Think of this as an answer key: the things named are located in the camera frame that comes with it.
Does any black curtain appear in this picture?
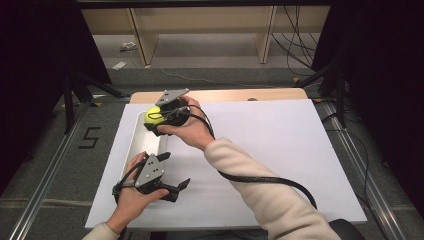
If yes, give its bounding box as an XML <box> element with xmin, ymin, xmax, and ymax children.
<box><xmin>0</xmin><ymin>0</ymin><xmax>113</xmax><ymax>198</ymax></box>
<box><xmin>311</xmin><ymin>0</ymin><xmax>424</xmax><ymax>211</ymax></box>

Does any white plastic bin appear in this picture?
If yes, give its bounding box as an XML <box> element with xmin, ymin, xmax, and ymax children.
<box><xmin>119</xmin><ymin>110</ymin><xmax>169</xmax><ymax>181</ymax></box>

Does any white packet litter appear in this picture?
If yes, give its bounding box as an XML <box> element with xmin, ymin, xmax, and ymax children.
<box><xmin>119</xmin><ymin>41</ymin><xmax>138</xmax><ymax>53</ymax></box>

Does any white floor cable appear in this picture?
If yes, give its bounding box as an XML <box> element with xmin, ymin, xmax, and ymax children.
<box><xmin>159</xmin><ymin>67</ymin><xmax>278</xmax><ymax>90</ymax></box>

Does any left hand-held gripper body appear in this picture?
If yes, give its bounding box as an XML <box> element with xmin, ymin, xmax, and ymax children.
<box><xmin>135</xmin><ymin>152</ymin><xmax>182</xmax><ymax>202</ymax></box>

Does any aluminium floor rail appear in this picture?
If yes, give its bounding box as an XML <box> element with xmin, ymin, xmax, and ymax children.
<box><xmin>319</xmin><ymin>99</ymin><xmax>408</xmax><ymax>240</ymax></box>
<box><xmin>7</xmin><ymin>99</ymin><xmax>95</xmax><ymax>240</ymax></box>

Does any white board sheet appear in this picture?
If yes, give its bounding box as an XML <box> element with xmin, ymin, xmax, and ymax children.
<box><xmin>84</xmin><ymin>98</ymin><xmax>368</xmax><ymax>230</ymax></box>

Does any right hand-held gripper cable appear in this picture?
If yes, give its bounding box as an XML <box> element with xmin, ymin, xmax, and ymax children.
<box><xmin>146</xmin><ymin>103</ymin><xmax>318</xmax><ymax>210</ymax></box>

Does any wooden shelf unit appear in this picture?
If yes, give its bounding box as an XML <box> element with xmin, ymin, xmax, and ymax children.
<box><xmin>79</xmin><ymin>4</ymin><xmax>331</xmax><ymax>67</ymax></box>

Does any left hand-held gripper cable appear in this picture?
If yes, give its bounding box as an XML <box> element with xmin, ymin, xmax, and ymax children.
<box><xmin>112</xmin><ymin>158</ymin><xmax>149</xmax><ymax>204</ymax></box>

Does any black tripod stand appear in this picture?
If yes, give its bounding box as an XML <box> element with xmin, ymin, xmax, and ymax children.
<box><xmin>61</xmin><ymin>70</ymin><xmax>127</xmax><ymax>135</ymax></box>
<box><xmin>295</xmin><ymin>54</ymin><xmax>350</xmax><ymax>130</ymax></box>

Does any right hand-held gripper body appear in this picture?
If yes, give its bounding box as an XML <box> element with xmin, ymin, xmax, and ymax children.
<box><xmin>155</xmin><ymin>88</ymin><xmax>192</xmax><ymax>128</ymax></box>

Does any hand-held gripper cable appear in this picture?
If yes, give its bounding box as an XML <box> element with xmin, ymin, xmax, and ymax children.
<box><xmin>112</xmin><ymin>158</ymin><xmax>149</xmax><ymax>204</ymax></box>
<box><xmin>146</xmin><ymin>103</ymin><xmax>318</xmax><ymax>210</ymax></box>

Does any bundle of black cables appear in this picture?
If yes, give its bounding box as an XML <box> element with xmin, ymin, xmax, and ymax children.
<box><xmin>270</xmin><ymin>4</ymin><xmax>322</xmax><ymax>78</ymax></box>

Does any yellow tennis ball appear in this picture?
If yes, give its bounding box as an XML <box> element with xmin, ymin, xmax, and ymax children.
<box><xmin>143</xmin><ymin>105</ymin><xmax>167</xmax><ymax>126</ymax></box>

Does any person's right hand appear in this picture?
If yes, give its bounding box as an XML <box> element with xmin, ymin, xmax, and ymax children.
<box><xmin>156</xmin><ymin>95</ymin><xmax>216</xmax><ymax>151</ymax></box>

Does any person's left hand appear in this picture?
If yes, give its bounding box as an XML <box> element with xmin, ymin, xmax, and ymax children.
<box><xmin>106</xmin><ymin>151</ymin><xmax>170</xmax><ymax>232</ymax></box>

